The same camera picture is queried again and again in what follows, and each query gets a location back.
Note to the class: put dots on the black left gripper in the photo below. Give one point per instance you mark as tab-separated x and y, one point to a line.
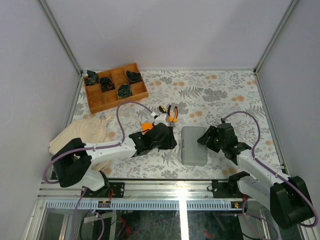
171	142

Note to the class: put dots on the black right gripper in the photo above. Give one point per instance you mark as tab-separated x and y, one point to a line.
210	133

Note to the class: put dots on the orange black pliers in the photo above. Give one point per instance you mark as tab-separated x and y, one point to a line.
172	116

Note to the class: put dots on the grey plastic tool case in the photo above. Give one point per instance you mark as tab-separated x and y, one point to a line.
192	152

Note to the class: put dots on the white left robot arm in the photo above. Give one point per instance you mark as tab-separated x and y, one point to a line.
73	164

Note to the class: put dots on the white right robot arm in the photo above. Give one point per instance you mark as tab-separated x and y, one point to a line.
287	198

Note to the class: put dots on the orange tape measure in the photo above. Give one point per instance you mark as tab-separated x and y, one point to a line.
146	126

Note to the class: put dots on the short yellow black screwdriver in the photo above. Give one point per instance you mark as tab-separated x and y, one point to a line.
162	109

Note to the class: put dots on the dark rolled item centre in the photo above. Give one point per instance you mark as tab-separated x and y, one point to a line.
124	91

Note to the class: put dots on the dark rolled item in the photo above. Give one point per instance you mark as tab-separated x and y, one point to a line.
133	77
106	84
124	91
92	78

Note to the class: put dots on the dark rolled item back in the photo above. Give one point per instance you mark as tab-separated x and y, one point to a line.
133	77

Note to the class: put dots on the beige cloth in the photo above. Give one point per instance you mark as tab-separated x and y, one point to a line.
93	130

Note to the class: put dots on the dark rolled item far left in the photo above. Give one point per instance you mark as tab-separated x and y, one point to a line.
92	78

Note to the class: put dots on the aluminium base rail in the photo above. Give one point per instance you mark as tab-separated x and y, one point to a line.
145	195

